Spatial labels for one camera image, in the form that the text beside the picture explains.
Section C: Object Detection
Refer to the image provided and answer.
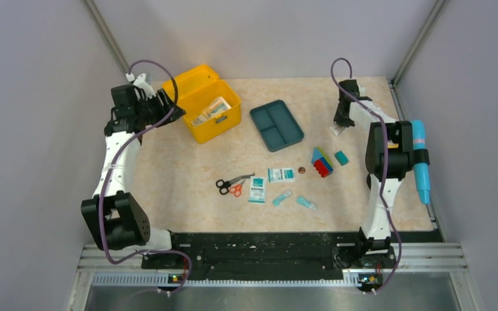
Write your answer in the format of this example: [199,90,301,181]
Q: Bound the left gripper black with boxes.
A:
[136,87,186,128]

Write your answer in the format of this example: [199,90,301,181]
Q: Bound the cotton swabs plastic bag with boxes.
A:
[329,124,346,136]

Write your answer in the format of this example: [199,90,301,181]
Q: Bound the teal divided plastic tray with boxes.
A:
[250,100,305,152]

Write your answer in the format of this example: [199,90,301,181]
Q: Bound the gloves packet orange teal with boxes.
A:
[202,97,231,120]

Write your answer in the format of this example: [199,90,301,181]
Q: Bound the clear bag white gauze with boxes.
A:
[190,114,208,127]

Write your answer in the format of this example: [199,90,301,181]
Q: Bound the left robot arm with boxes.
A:
[80,84,185,268]

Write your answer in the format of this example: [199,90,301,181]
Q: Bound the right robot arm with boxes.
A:
[334,79,431,267]

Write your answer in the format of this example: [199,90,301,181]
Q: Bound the yellow medicine box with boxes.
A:
[175,64,241,144]

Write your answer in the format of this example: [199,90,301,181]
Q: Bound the small teal block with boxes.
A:
[334,151,349,166]

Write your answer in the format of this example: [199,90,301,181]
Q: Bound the toy brick block assembly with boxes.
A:
[311,146,334,178]

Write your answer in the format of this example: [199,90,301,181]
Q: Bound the blue cylinder tool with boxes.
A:
[410,120,431,205]

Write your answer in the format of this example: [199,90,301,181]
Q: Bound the gauze packet teal white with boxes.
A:
[248,176,267,204]
[267,168,296,183]

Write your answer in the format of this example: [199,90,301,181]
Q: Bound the teal bandage roll packet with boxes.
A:
[272,190,292,207]

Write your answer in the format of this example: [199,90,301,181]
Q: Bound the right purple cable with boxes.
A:
[330,57,403,296]

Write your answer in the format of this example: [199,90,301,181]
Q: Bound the black handled scissors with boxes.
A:
[215,173,254,195]

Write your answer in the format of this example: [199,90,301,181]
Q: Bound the orange handled small scissors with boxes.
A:
[229,179,246,198]

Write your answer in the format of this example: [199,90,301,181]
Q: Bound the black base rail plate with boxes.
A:
[101,231,444,282]

